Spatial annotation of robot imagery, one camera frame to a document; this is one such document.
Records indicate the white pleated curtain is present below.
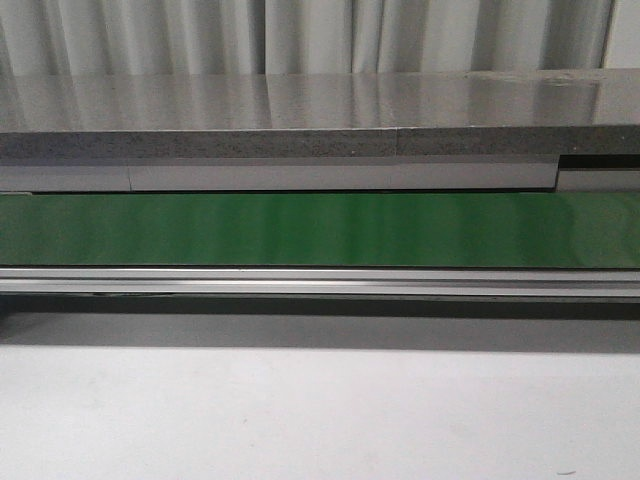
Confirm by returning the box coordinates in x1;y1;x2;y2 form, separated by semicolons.
1;1;614;76

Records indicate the green conveyor belt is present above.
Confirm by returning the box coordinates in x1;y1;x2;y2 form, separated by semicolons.
1;193;639;269

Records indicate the rear grey conveyor rail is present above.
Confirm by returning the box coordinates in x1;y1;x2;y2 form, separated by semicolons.
1;154;639;193

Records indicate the front aluminium conveyor rail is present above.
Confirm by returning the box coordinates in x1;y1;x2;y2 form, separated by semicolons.
1;267;639;300

